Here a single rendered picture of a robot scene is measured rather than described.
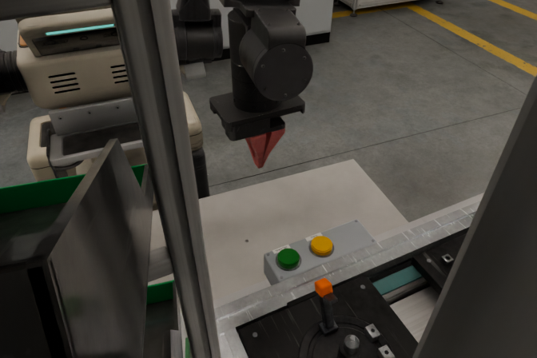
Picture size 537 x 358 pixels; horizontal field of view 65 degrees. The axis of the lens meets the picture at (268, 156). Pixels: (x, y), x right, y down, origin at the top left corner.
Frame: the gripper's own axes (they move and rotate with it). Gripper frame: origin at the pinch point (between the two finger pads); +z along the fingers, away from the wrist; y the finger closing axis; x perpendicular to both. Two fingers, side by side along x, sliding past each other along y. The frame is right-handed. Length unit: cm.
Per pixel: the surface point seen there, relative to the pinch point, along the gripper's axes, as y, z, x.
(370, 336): 9.7, 23.6, -17.1
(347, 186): 35, 37, 24
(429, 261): 29.1, 26.4, -8.7
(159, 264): -16.6, -14.8, -24.3
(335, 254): 15.2, 27.4, 0.6
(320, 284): 4.8, 16.6, -10.4
